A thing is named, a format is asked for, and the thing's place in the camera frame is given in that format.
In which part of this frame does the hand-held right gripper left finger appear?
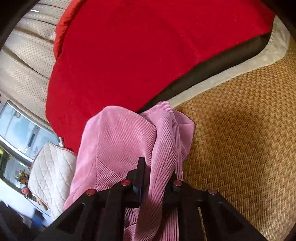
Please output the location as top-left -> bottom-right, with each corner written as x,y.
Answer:
47,157 -> 146,241

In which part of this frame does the blue yellow plastic toy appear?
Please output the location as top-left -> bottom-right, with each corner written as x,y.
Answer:
31,210 -> 48,229

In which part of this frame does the white quilted pad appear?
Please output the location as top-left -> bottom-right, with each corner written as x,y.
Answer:
28,142 -> 78,219

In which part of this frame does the woven bamboo mat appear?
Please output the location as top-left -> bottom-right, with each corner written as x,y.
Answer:
170,16 -> 296,241

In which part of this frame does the artificial flower bouquet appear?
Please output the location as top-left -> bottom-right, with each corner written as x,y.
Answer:
15,170 -> 30,186

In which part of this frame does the pink corduroy jacket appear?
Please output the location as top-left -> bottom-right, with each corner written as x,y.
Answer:
63,101 -> 195,241

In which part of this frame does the red blanket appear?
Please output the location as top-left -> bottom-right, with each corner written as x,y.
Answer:
46,0 -> 277,154

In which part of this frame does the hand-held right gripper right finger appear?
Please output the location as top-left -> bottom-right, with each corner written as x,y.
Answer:
162,178 -> 268,241

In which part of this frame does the beige dotted curtain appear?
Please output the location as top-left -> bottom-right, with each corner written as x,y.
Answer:
0,0 -> 70,130

